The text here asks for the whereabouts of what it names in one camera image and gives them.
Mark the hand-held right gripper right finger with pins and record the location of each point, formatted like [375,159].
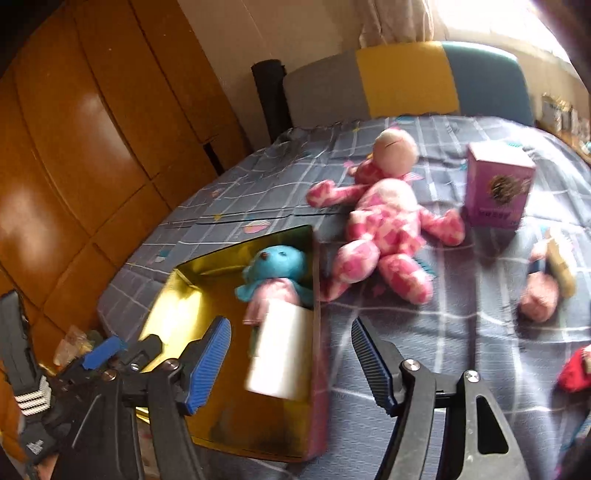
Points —
[371,369]

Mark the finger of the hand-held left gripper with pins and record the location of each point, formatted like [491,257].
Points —
[145,350]
[104,351]

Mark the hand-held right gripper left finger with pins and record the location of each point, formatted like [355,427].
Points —
[210,364]

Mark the gold tin box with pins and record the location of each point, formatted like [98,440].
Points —
[184,304]

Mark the white paper roll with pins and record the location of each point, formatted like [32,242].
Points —
[281,350]

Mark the person's left hand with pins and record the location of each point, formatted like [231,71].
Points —
[32,415]

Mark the clear plastic bag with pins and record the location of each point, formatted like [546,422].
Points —
[74,339]

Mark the grey checked bedsheet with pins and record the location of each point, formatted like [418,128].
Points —
[461,304]

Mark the blue teddy bear toy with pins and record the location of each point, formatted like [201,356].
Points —
[277,267]

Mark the pink patterned plush monkey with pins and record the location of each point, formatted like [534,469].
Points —
[388,217]

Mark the small pink plush toy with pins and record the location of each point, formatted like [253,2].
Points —
[538,293]

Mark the red plush toy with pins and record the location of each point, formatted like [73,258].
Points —
[575,371]

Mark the purple cardboard box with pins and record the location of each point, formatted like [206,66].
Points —
[496,184]

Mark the black upright panel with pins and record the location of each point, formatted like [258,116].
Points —
[272,101]

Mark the grey yellow blue headboard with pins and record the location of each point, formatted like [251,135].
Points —
[401,78]

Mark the clear display box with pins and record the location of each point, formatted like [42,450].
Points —
[569,121]
[551,113]

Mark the beige curtain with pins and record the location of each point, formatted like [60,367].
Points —
[397,21]

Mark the window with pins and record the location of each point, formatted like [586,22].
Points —
[508,23]

